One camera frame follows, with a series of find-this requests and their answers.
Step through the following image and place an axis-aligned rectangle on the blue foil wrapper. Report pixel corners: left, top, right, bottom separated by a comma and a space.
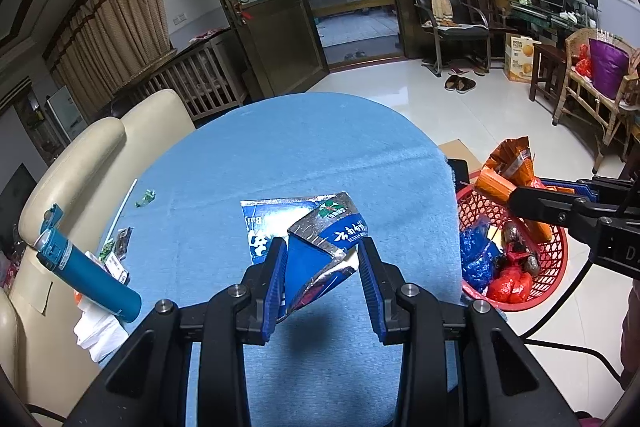
241, 192, 369, 320

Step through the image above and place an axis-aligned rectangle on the orange snack wrapper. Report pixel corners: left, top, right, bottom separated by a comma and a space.
473, 135, 557, 244

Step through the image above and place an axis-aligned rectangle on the black plastic bag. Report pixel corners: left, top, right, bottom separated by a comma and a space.
502, 220, 540, 277

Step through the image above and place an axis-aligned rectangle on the blue plastic bag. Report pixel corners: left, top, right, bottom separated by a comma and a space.
460, 215, 501, 293

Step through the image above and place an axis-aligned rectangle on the small red plastic bag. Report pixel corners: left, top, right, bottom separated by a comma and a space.
486, 265, 533, 303

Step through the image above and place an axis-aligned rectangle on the red plastic basket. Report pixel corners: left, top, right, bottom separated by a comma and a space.
457, 186, 568, 312

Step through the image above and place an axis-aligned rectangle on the wicker bench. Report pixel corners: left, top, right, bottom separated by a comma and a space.
552, 28, 639, 174

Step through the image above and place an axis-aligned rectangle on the purple bag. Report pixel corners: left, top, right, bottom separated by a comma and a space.
589, 39, 629, 100

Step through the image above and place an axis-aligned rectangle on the dark wooden stool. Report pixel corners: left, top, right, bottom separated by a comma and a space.
528, 43, 566, 107

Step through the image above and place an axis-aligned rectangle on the flat cardboard on floor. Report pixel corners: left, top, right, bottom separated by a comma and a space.
439, 139, 483, 178

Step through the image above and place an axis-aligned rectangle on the blue tablecloth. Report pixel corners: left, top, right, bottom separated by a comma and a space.
118, 93, 462, 426

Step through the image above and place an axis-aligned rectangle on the yellow cardboard box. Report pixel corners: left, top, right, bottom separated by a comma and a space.
503, 32, 537, 83

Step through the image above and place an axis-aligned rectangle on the small white medicine box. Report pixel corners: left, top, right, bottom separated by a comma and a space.
104, 253, 129, 285

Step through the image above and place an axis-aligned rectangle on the pair of slippers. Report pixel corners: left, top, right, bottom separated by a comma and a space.
444, 75, 476, 94

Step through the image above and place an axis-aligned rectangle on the dark foil packet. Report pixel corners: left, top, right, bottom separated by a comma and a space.
113, 228, 132, 260

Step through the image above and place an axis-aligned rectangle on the green candy wrapper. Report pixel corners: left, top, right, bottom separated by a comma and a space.
134, 190, 155, 208

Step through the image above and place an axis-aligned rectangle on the white tissue stack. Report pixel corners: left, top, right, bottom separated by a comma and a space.
73, 296, 128, 363

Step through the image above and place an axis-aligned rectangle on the white stick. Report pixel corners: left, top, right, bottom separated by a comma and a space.
102, 178, 139, 253

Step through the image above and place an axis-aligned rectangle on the teal water bottle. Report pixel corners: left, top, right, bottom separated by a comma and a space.
35, 204, 142, 323

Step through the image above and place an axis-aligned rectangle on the black metal chair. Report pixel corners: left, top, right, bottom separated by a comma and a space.
413, 0, 491, 77

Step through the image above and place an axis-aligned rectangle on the striped scarf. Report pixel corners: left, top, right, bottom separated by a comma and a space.
431, 0, 456, 27

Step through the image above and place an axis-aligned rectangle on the cream leather sofa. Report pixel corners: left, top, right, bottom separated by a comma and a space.
1, 89, 194, 416

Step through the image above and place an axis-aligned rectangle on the wooden radiator cover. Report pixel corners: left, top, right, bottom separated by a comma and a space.
117, 28, 248, 121

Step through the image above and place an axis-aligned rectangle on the black television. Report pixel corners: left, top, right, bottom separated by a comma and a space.
0, 164, 36, 254

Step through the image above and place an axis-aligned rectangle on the white air conditioner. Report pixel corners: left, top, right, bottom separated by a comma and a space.
47, 86, 88, 143

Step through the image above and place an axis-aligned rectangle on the beige striped curtain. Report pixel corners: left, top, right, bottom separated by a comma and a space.
44, 0, 171, 117

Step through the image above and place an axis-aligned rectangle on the black cable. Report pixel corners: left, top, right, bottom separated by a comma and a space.
516, 261, 626, 390

